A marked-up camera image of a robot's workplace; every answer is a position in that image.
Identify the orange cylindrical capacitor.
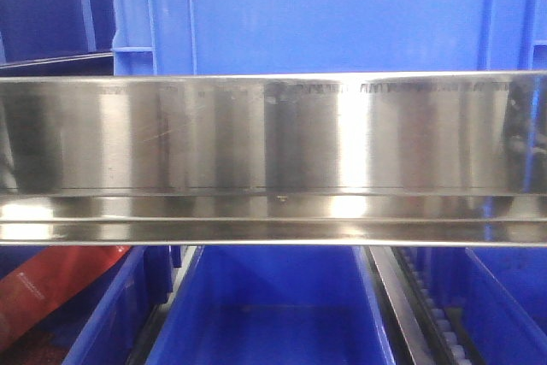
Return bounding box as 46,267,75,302
1,245,130,350

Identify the blue bin lower centre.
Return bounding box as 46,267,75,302
147,245,395,364

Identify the steel shelf front beam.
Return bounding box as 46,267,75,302
1,71,546,246

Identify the blue bin upper centre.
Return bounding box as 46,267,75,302
112,0,546,74

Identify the blue bin lower left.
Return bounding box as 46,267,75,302
1,246,181,364

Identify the blue bin lower right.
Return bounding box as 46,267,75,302
410,247,546,364

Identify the dark blue bin upper left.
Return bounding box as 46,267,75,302
1,0,115,65

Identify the roller track rail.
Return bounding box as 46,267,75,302
363,246,485,364

